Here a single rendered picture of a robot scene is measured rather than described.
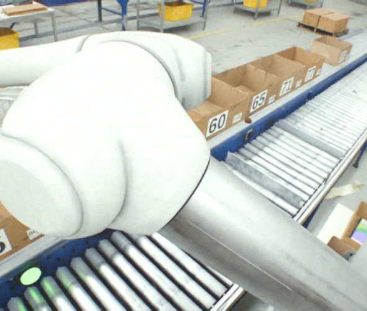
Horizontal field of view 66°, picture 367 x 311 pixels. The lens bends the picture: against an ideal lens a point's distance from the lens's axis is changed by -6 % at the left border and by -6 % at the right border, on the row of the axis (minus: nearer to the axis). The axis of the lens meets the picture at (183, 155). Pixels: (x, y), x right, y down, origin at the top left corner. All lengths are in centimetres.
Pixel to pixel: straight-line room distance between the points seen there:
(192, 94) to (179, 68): 4
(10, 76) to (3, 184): 30
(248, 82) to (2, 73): 186
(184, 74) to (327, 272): 28
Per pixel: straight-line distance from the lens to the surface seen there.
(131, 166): 24
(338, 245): 141
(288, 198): 158
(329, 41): 360
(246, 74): 221
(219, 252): 30
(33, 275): 118
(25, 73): 52
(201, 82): 39
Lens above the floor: 180
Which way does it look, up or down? 39 degrees down
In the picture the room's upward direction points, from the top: 7 degrees clockwise
